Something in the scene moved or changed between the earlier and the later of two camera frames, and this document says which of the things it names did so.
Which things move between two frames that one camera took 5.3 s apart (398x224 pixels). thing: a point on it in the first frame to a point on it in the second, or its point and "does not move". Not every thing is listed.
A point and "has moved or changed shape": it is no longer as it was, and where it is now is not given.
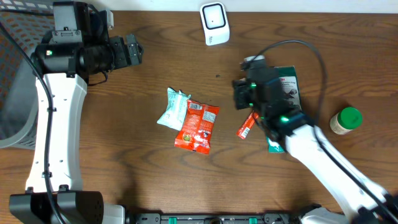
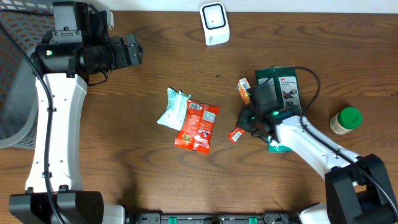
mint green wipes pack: [175, 114] does not move
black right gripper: [241, 87] to [242, 121]
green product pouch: [291, 98] does not move
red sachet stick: [244, 129] has moved or changed shape
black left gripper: [120, 59] does not move
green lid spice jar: [347, 119] does not move
